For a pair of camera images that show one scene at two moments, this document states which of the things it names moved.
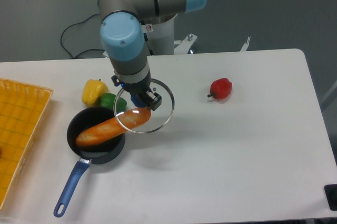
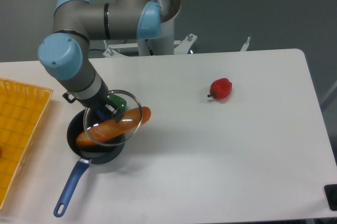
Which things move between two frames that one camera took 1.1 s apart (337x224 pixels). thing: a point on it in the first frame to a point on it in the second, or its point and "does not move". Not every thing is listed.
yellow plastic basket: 22,107 does not move
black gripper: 140,95 to 99,100
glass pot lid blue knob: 141,119 to 103,129
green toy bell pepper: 111,100 does not move
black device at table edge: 330,192 does not move
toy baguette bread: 114,127 does not move
